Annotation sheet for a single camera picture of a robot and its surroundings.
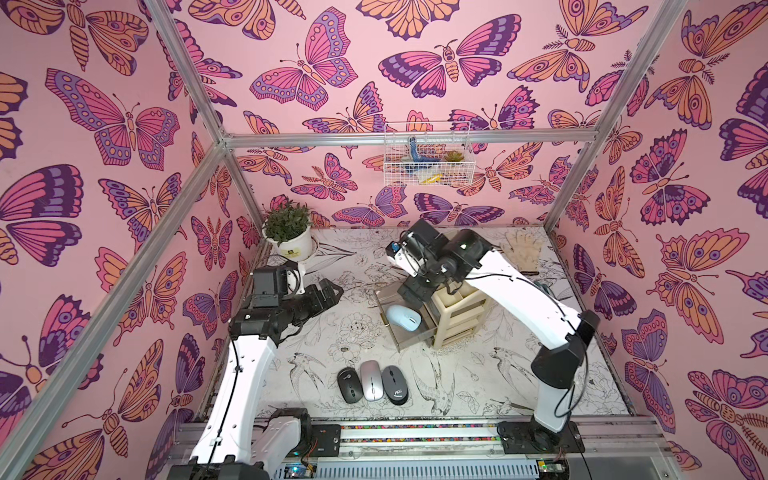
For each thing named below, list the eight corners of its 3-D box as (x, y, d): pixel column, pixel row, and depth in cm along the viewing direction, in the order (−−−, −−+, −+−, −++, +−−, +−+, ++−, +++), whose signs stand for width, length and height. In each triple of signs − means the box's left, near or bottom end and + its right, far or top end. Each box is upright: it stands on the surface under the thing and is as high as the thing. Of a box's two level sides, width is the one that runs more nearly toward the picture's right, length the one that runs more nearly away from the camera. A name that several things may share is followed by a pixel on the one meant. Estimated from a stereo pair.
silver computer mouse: (365, 403, 82) (364, 401, 80) (359, 365, 88) (358, 362, 87) (386, 398, 82) (386, 396, 81) (379, 360, 89) (379, 357, 87)
